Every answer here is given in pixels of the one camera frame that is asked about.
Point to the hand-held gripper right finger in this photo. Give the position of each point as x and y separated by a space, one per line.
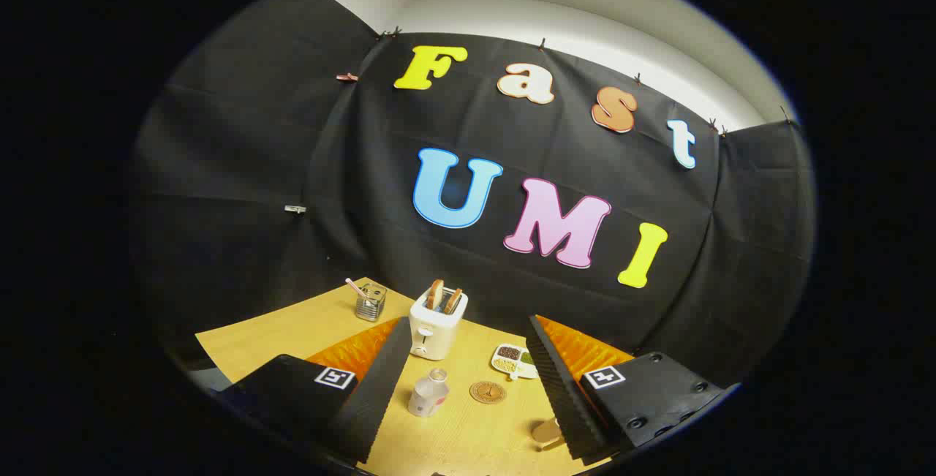
559 395

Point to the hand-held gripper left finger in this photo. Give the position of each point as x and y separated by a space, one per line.
380 395

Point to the clear plastic juice bottle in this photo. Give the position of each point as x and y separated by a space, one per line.
428 395

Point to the round wooden coaster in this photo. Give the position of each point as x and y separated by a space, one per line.
488 393

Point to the white divided snack dish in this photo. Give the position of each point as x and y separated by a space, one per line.
512 361

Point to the cream white toaster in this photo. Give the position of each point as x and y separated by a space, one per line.
433 333

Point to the wooden table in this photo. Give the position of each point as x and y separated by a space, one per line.
468 439

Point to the pink striped straw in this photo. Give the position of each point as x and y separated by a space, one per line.
355 286

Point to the rounded bread slice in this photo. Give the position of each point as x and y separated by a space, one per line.
435 295

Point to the square bread slice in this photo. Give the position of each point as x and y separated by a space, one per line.
453 301

